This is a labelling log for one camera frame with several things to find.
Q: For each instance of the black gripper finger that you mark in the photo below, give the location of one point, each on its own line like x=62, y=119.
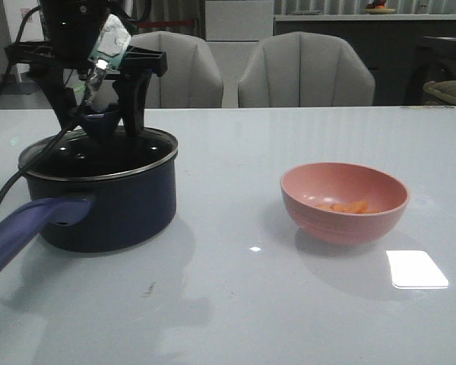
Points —
x=61, y=98
x=131, y=88

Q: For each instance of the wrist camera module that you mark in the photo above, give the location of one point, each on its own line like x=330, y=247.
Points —
x=106, y=55

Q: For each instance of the dark counter with white top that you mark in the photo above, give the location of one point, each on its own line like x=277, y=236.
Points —
x=384, y=42

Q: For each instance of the left grey upholstered chair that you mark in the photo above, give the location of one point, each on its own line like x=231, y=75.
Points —
x=192, y=79

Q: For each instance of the glass lid with blue knob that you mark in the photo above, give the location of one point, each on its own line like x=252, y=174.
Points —
x=101, y=149

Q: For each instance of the orange ham pieces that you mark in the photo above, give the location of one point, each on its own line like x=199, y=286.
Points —
x=356, y=207

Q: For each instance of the dark blue saucepan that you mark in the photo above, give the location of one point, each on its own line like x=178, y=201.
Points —
x=97, y=216

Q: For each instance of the right grey upholstered chair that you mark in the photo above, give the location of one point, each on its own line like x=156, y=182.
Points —
x=302, y=69

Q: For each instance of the beige cushion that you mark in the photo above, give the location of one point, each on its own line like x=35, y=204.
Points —
x=440, y=93

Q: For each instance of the fruit plate on counter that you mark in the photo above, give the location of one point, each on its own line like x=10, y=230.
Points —
x=378, y=7

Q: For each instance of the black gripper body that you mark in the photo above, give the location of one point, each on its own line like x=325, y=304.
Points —
x=72, y=28

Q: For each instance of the pink bowl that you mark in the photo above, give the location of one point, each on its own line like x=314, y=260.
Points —
x=305, y=186

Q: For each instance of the grey upholstered chair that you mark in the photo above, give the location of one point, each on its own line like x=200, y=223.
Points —
x=302, y=69
x=192, y=79

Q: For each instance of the red barrier belt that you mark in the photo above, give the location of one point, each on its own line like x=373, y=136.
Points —
x=161, y=24

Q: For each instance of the white cabinet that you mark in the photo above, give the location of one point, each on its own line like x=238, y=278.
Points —
x=232, y=29

